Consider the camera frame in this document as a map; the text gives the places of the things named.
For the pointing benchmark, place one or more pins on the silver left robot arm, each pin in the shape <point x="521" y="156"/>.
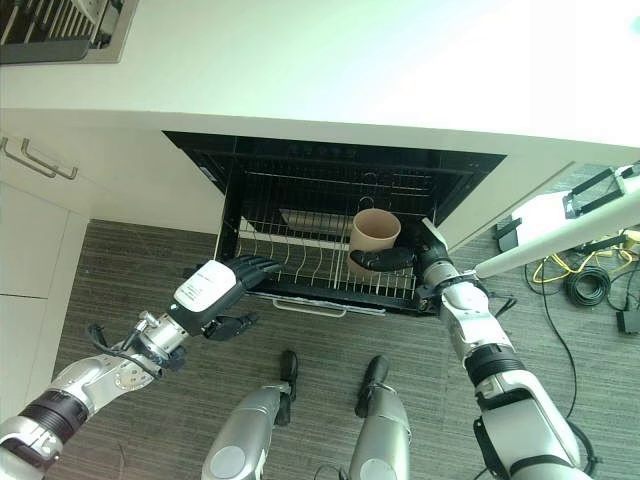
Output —
<point x="85" y="380"/>

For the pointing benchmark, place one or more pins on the white support pole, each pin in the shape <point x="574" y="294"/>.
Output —
<point x="565" y="230"/>

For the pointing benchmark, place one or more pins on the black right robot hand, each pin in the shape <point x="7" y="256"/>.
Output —
<point x="385" y="259"/>

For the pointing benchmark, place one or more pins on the silver left robot leg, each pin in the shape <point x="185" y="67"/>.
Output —
<point x="250" y="425"/>

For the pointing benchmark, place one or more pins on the silver robot leg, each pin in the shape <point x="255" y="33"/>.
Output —
<point x="250" y="425"/>
<point x="380" y="425"/>

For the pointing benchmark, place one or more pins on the black clamp bracket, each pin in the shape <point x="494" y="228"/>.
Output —
<point x="592" y="192"/>

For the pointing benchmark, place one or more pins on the silver right robot leg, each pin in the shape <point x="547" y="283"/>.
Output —
<point x="380" y="425"/>

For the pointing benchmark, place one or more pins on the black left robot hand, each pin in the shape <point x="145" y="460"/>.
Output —
<point x="210" y="290"/>

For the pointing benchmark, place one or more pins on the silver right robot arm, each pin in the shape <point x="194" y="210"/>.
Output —
<point x="505" y="390"/>

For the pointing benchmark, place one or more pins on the black power adapter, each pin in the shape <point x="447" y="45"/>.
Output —
<point x="628" y="321"/>

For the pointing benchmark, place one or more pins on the black built-in dishwasher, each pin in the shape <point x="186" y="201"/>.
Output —
<point x="330" y="210"/>

